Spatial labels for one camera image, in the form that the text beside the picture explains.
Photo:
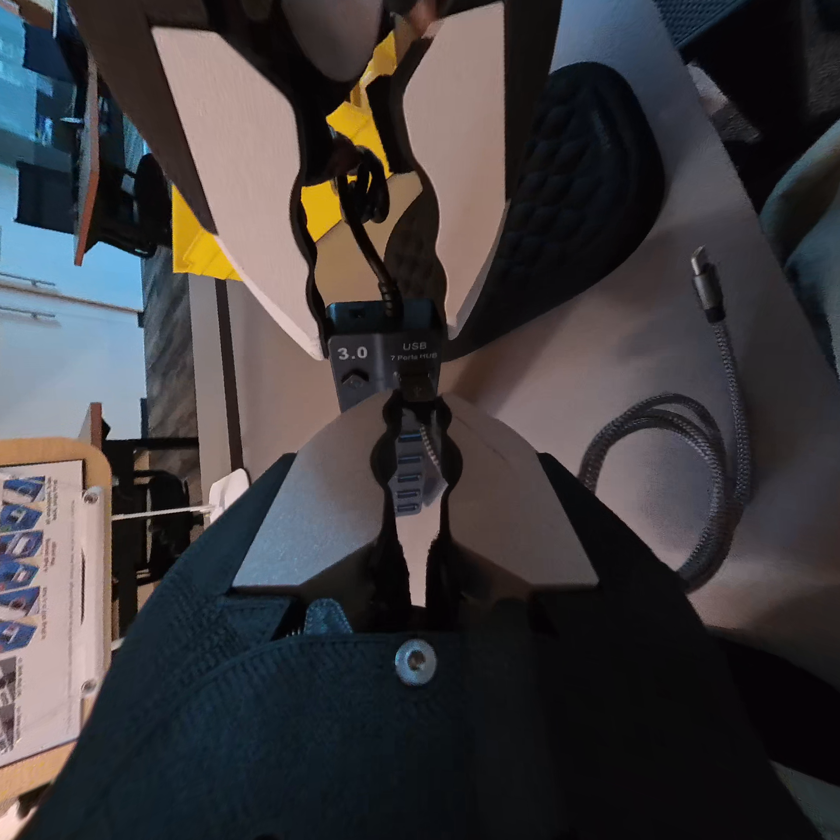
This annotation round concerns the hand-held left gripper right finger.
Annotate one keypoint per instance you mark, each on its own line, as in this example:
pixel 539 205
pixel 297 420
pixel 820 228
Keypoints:
pixel 518 518

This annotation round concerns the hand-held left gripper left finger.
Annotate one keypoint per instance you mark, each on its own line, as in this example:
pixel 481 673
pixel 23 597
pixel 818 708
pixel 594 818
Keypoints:
pixel 315 518

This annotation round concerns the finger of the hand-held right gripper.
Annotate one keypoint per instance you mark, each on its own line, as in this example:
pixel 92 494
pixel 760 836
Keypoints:
pixel 469 144
pixel 249 184

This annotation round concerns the yellow plastic bin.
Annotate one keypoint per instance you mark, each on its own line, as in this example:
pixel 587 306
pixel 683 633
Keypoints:
pixel 197 256

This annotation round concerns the black usb hub with switches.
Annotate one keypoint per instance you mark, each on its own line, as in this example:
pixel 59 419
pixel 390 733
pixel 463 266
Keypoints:
pixel 354 354

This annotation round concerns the orange-edged desk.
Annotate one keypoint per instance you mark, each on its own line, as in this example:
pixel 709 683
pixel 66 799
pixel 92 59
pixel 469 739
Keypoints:
pixel 88 164

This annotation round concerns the wooden sign board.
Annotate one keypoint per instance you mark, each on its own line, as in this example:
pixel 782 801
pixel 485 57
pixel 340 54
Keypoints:
pixel 59 590

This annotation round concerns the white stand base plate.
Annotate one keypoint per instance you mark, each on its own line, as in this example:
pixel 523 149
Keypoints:
pixel 229 489

